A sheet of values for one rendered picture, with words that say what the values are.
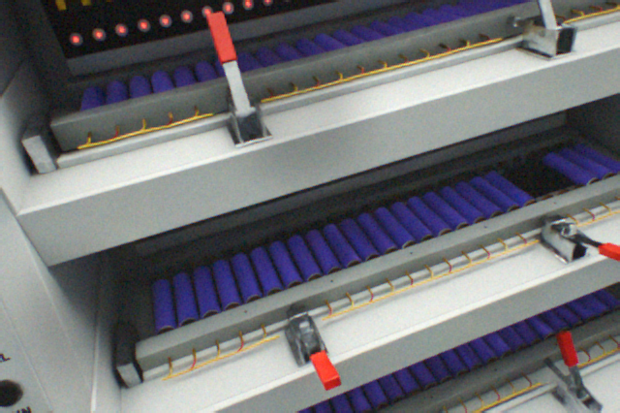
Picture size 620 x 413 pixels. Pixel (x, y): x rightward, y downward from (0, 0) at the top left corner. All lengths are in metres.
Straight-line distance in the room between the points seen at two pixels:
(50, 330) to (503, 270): 0.38
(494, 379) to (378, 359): 0.20
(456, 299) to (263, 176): 0.21
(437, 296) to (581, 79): 0.22
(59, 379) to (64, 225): 0.11
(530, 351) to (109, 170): 0.49
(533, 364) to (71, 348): 0.48
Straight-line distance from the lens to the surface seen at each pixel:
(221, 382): 0.41
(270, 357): 0.41
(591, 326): 0.66
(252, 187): 0.34
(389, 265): 0.44
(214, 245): 0.50
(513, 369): 0.60
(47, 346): 0.37
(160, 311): 0.46
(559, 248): 0.50
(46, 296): 0.36
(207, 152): 0.34
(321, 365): 0.35
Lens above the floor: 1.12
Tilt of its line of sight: 16 degrees down
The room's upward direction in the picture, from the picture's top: 14 degrees counter-clockwise
